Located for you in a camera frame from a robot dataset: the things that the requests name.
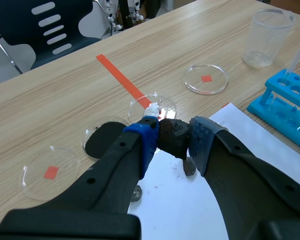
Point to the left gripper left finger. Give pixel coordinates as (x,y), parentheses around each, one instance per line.
(110,175)

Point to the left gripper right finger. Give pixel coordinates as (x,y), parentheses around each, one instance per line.
(240,180)

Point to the large dark stone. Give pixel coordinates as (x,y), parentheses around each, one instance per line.
(172,138)

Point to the small grey stone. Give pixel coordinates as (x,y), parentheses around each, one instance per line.
(136,194)

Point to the glass dish with black powder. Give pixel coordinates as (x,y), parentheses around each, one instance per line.
(100,140)

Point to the small dark reddish stone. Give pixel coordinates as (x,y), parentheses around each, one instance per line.
(188,168)

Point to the white sheet of paper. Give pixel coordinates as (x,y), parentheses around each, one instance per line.
(187,197)

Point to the clear glass dish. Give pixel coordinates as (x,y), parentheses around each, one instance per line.
(205,78)
(50,172)
(165,105)

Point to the white lump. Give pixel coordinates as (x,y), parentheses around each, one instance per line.
(153,110)

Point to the turquoise rack with round holes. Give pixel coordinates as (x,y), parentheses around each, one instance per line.
(285,110)

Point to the dropper with red bulb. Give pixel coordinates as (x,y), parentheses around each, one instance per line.
(298,50)

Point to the clear plastic beaker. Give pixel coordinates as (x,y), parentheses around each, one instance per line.
(266,37)

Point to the dark blue chair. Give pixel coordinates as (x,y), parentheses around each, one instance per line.
(47,27)

